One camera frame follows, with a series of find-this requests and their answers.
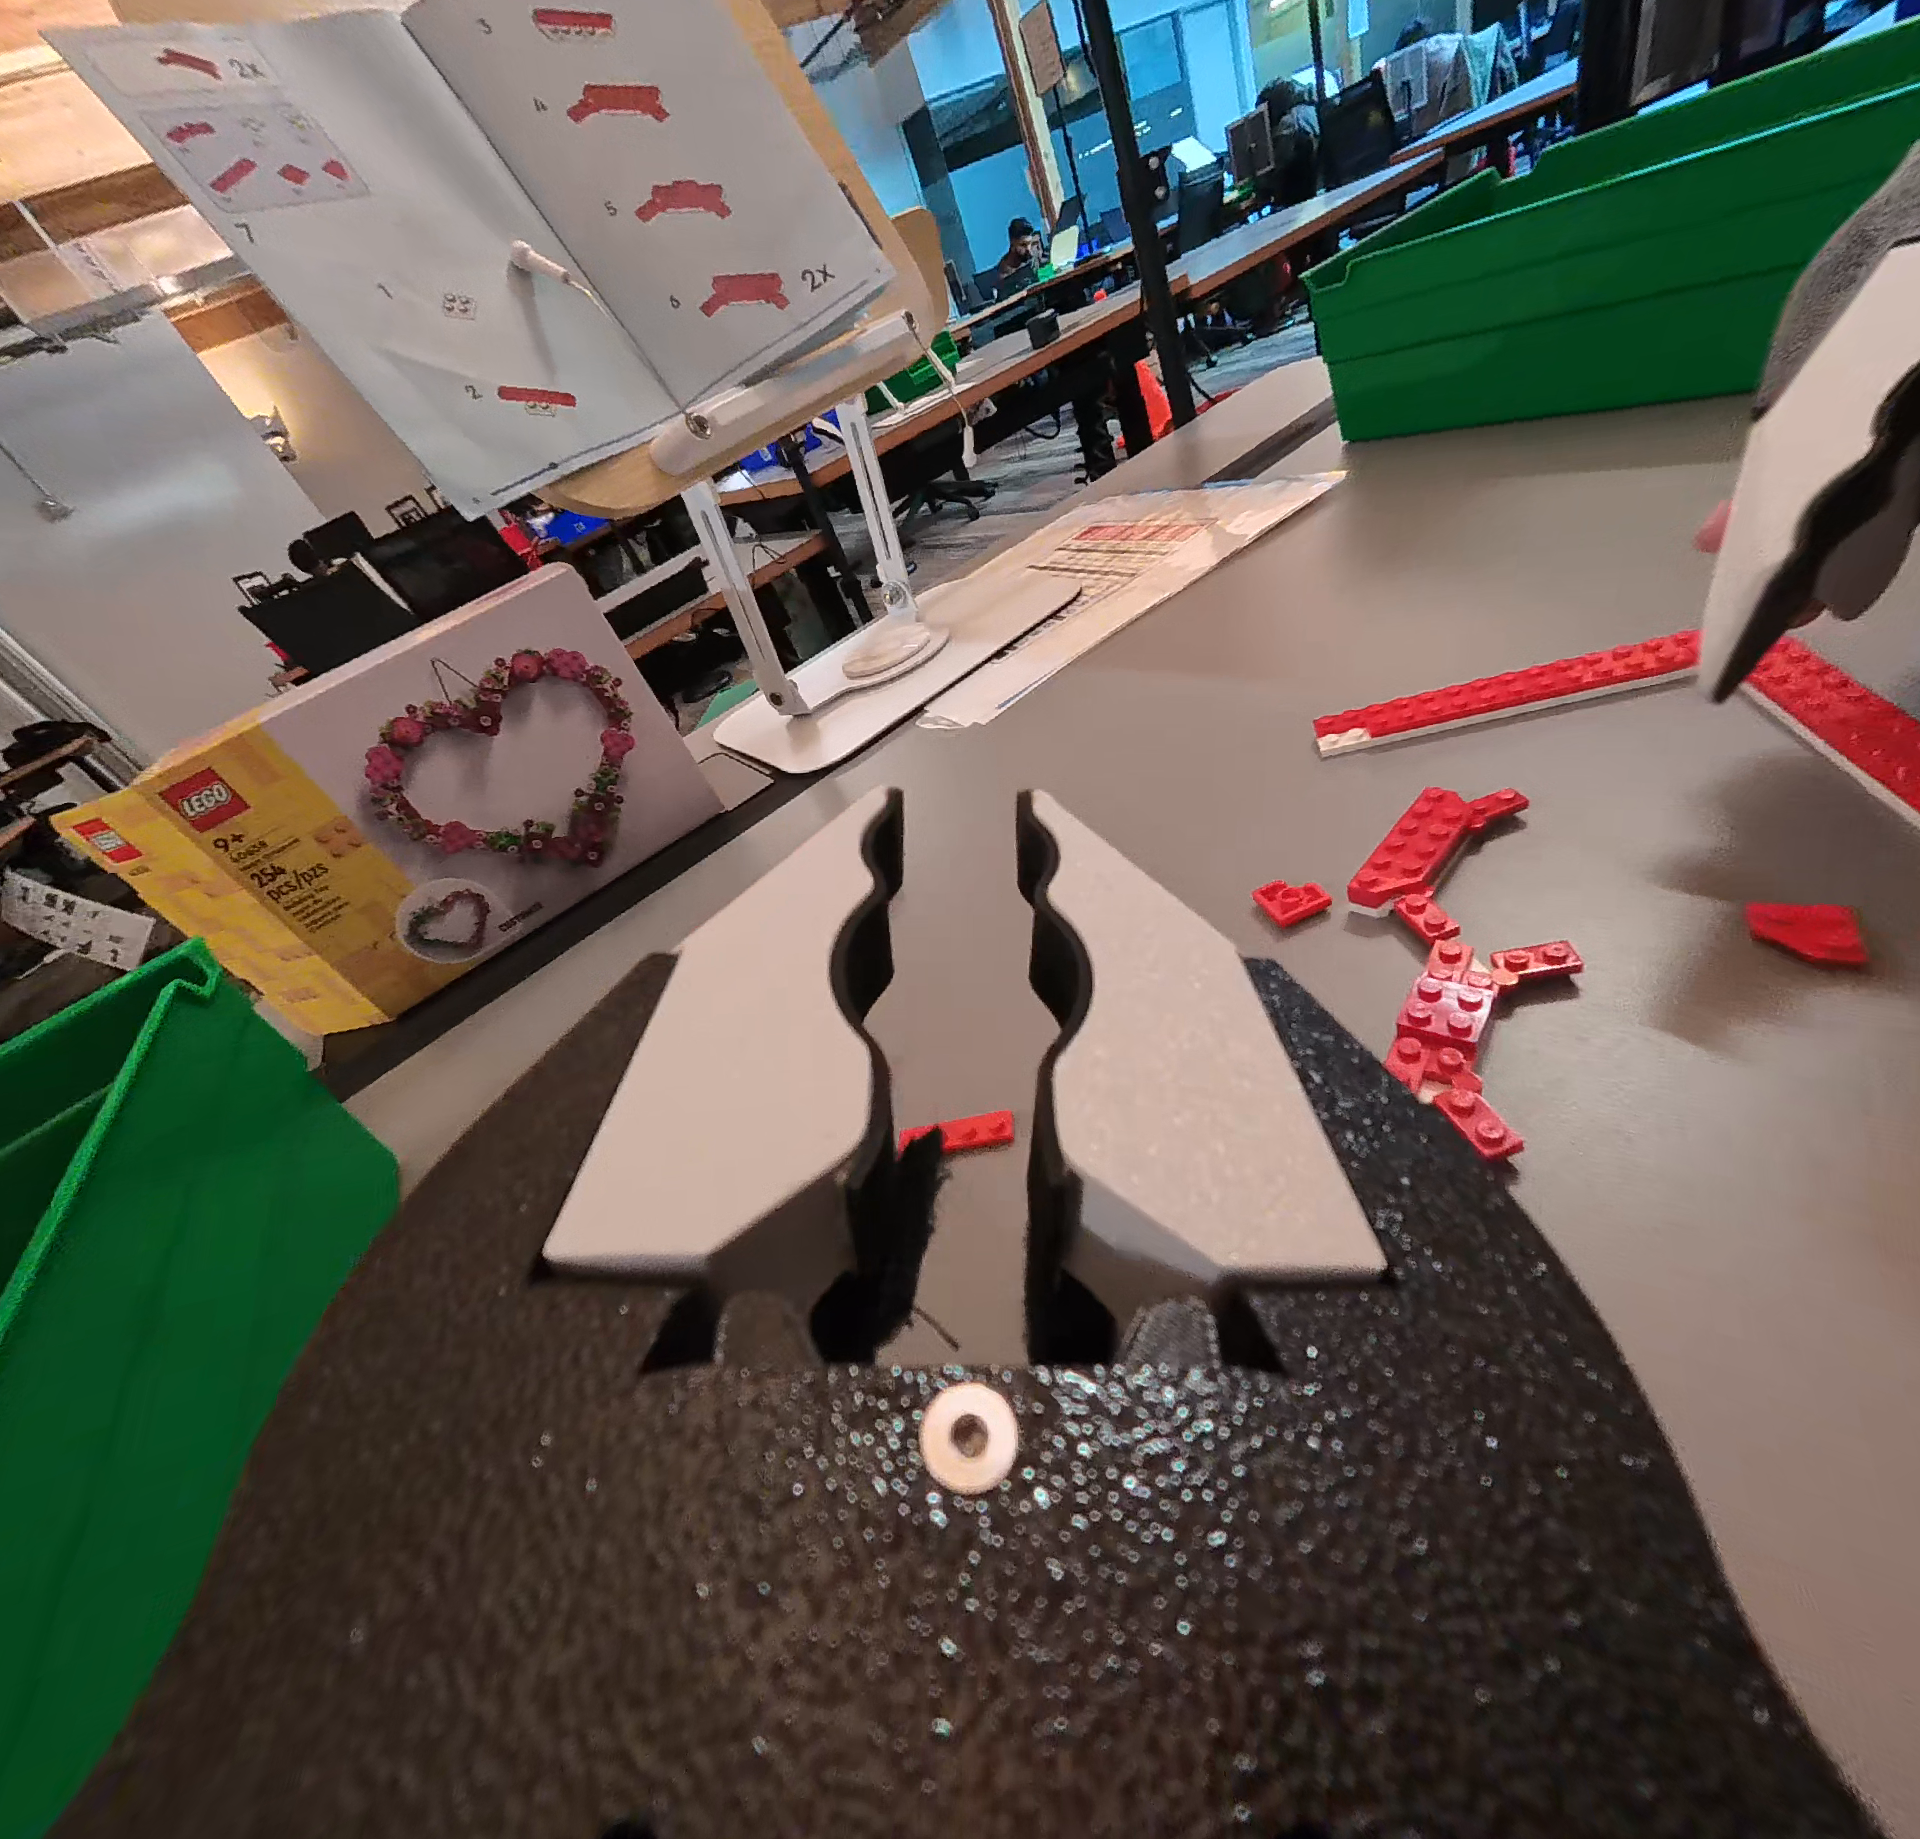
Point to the small square red lego plate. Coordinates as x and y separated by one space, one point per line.
1293 900

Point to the orange traffic cone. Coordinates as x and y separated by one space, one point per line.
1147 408

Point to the pile of small red lego pieces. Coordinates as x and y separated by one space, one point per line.
1425 840

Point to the long wooden desk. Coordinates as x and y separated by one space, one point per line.
1320 212
1501 108

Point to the green plastic bin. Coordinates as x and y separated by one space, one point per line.
1501 393
135 1419
1575 263

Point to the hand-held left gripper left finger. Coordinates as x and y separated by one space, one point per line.
721 1090

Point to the printed paper sheet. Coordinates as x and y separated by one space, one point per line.
75 922

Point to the long red lego strip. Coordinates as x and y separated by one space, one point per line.
1501 691
1845 730

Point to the lego set box heart picture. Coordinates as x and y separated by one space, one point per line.
496 698

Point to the open lego instruction booklet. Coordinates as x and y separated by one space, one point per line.
675 143

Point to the black metal post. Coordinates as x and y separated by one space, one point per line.
1133 218

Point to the red lego wedge plate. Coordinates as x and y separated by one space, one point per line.
1808 930

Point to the green crate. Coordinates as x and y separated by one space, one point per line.
932 356

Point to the narrow red lego plate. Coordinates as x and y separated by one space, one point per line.
967 1130

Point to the clear plastic bag with paper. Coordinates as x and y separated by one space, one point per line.
1140 550

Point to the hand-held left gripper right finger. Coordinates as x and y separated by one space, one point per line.
1200 1120

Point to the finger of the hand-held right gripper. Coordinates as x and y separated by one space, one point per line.
1785 473
1875 550

